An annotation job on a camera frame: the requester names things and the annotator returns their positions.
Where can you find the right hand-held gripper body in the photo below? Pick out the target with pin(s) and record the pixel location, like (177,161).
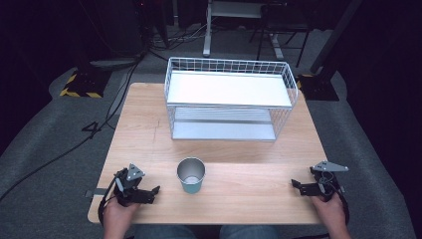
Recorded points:
(326,181)

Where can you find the black slanted stand pole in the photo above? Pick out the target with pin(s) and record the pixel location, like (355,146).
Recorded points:
(335,36)

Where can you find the person's left leg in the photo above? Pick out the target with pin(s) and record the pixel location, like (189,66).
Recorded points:
(166,232)

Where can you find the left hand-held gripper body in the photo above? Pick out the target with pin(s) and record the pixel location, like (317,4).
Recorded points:
(127,186)

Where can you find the black chair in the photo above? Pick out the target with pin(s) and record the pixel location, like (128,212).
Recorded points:
(282,26)

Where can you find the white desk frame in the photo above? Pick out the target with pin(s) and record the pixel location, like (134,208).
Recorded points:
(212,20)

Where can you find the person's right leg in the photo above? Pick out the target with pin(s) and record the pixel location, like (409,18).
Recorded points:
(249,232)

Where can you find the teal metal cup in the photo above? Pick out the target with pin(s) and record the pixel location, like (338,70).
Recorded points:
(191,176)

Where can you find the grey table bracket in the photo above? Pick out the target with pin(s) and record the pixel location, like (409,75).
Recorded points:
(96,192)

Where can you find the person's leg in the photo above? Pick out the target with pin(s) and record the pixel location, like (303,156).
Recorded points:
(249,232)
(166,232)

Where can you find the black yellow striped stand base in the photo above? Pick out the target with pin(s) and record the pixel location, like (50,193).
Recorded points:
(318,88)
(84,84)

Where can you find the person's right hand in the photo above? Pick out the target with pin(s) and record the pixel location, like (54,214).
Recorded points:
(330,210)

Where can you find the person's left hand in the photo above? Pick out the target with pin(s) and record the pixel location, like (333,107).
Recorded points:
(116,212)

